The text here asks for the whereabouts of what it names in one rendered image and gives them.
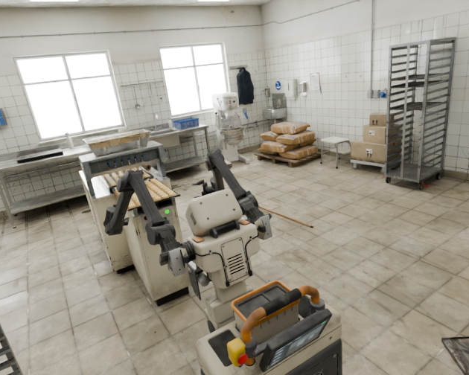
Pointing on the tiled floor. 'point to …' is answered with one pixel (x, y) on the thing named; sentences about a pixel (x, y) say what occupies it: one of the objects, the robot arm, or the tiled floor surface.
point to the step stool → (336, 146)
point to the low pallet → (289, 158)
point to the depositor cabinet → (121, 255)
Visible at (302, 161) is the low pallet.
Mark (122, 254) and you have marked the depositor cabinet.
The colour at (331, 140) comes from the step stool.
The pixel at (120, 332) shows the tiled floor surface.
